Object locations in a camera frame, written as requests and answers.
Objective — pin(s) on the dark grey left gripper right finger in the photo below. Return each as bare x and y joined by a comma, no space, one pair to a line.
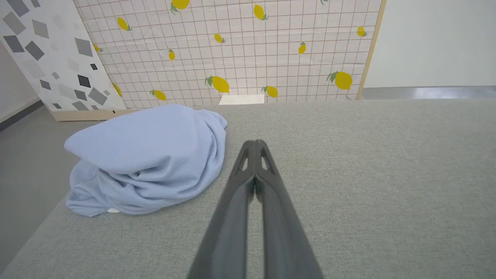
283,232

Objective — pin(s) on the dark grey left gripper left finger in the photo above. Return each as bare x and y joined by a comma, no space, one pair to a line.
228,224

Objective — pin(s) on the light blue garment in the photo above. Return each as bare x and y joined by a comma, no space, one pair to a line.
155,155

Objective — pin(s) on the white box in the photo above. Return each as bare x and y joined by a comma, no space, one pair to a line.
241,99

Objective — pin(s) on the lemon print partition panel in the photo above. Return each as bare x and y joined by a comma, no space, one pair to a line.
271,58

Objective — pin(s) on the grey terrazzo print panel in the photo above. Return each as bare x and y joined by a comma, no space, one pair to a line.
58,66

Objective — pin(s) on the white partition board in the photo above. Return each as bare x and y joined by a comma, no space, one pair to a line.
434,42

